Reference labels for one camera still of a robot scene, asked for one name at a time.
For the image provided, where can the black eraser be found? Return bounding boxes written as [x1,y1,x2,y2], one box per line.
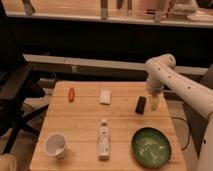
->
[135,96,146,114]

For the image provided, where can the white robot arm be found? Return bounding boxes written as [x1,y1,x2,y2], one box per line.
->
[145,54,213,171]

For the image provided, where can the green bowl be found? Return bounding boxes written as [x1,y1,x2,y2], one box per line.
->
[131,127,172,169]

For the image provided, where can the white rectangular block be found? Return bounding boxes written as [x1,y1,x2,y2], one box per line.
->
[100,90,111,105]

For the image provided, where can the orange carrot toy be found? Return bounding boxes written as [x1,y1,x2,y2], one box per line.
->
[68,87,75,102]

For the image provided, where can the white paper cup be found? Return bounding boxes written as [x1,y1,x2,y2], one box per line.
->
[44,133,67,159]

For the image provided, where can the black office chair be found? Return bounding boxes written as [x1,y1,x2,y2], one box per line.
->
[0,60,48,154]

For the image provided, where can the black cable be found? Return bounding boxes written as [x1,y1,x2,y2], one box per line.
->
[172,116,191,151]

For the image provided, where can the wooden bench rail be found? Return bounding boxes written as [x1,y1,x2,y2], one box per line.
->
[24,54,207,75]

